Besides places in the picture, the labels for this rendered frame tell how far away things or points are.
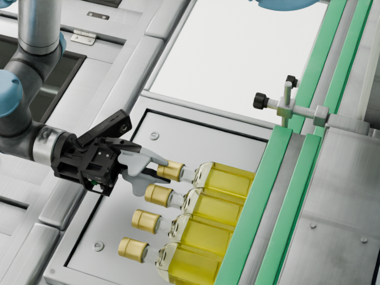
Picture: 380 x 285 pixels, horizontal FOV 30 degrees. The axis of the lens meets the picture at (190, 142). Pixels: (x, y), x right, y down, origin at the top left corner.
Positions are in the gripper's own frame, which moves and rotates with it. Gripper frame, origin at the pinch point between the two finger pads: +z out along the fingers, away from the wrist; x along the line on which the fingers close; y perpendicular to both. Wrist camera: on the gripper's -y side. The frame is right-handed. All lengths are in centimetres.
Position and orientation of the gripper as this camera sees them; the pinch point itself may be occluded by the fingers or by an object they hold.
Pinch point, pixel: (164, 168)
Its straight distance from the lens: 131.1
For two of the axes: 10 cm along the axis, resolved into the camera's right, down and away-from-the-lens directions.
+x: -0.6, -5.9, -8.0
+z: 9.4, 2.5, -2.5
